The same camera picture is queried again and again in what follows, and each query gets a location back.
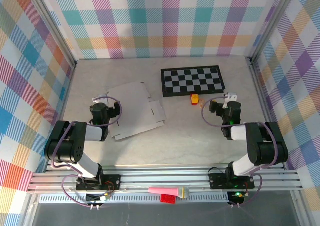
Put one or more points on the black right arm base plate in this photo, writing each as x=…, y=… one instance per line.
x=217, y=181

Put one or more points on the yellow red toy block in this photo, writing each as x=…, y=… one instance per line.
x=194, y=99

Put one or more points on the black grey chessboard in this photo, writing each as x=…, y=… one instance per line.
x=192, y=81

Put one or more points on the aluminium mounting rail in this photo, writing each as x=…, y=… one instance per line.
x=162, y=177

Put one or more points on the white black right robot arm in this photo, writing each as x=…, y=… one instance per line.
x=238, y=133

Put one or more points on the aluminium table side rail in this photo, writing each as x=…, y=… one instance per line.
x=266, y=111

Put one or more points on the aluminium frame post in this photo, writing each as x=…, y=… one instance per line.
x=53, y=28
x=271, y=23

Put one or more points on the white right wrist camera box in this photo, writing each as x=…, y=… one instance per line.
x=230, y=98

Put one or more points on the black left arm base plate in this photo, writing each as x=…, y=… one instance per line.
x=112, y=181

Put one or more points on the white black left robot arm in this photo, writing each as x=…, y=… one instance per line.
x=93, y=133

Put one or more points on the small black controller board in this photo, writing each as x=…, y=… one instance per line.
x=236, y=197
x=96, y=198

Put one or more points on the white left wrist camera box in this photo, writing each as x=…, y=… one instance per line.
x=99, y=98

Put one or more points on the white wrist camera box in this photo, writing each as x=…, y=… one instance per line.
x=230, y=98
x=99, y=98

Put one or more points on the red toy brick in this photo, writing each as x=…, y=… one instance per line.
x=168, y=199

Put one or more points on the pink toy microphone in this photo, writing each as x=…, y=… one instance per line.
x=165, y=191

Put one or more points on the white paper box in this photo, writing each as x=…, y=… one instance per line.
x=132, y=106

